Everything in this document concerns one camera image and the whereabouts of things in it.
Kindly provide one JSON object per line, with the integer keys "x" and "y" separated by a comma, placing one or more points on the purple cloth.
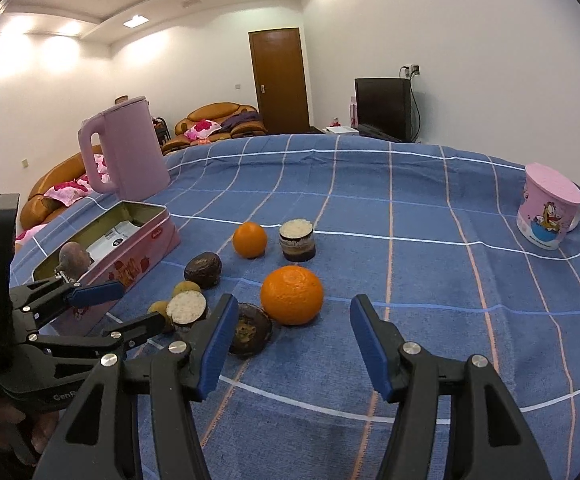
{"x": 242, "y": 121}

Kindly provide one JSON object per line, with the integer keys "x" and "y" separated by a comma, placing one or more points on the small yellow fruit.
{"x": 158, "y": 308}
{"x": 186, "y": 288}

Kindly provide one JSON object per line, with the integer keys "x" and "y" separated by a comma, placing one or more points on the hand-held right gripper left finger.
{"x": 215, "y": 345}

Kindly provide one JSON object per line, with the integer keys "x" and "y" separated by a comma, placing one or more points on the brown wooden door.
{"x": 279, "y": 80}

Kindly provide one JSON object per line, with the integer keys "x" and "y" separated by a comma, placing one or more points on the white packet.
{"x": 112, "y": 240}

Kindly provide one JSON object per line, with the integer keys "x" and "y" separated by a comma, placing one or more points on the small brown leather sofa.
{"x": 210, "y": 112}

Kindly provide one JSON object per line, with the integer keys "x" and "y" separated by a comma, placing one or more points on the small orange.
{"x": 250, "y": 240}

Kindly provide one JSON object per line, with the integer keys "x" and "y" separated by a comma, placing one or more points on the upright cut passion fruit half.
{"x": 297, "y": 242}

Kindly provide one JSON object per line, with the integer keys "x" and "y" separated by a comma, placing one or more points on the person's left hand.
{"x": 0, "y": 430}

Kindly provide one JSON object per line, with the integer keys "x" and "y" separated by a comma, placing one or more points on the pink tin box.
{"x": 142, "y": 255}

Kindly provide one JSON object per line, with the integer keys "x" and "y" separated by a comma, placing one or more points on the white-faced passion fruit half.
{"x": 186, "y": 307}

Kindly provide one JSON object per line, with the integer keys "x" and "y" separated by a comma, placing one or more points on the pink electric kettle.
{"x": 130, "y": 150}

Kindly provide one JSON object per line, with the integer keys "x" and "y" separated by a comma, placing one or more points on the square ceiling light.
{"x": 136, "y": 21}

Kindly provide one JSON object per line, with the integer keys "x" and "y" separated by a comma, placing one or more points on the dark wrinkled passion fruit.
{"x": 203, "y": 270}

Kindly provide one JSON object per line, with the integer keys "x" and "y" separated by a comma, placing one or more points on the pink floral pillow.
{"x": 70, "y": 191}
{"x": 29, "y": 233}
{"x": 201, "y": 129}

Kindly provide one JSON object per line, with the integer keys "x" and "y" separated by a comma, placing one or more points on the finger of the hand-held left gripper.
{"x": 97, "y": 293}
{"x": 135, "y": 328}

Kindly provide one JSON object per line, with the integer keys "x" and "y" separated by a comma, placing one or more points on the wall power socket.
{"x": 411, "y": 69}

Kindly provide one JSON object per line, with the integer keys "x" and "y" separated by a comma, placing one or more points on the large orange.
{"x": 292, "y": 295}

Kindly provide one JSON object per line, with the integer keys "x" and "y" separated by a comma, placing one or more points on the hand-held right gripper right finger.
{"x": 369, "y": 350}

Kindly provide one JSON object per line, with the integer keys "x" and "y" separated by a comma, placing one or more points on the blue checked blanket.
{"x": 419, "y": 270}

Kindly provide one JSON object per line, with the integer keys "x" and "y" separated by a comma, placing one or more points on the black television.
{"x": 382, "y": 105}

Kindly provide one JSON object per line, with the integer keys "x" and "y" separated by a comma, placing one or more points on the tall pink box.
{"x": 353, "y": 112}

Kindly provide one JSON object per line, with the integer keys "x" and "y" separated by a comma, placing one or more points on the white flat box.
{"x": 342, "y": 130}

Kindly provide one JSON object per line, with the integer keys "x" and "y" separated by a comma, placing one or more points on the dark hollow passion fruit half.
{"x": 251, "y": 330}

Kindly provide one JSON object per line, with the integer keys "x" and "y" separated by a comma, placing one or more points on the long brown leather sofa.
{"x": 45, "y": 207}

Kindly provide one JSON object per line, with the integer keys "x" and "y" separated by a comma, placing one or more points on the ceiling air vent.
{"x": 192, "y": 3}

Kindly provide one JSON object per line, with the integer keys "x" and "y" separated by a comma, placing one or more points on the pink cartoon cup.
{"x": 544, "y": 210}

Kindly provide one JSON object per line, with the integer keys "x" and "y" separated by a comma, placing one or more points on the purple passion fruit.
{"x": 75, "y": 257}

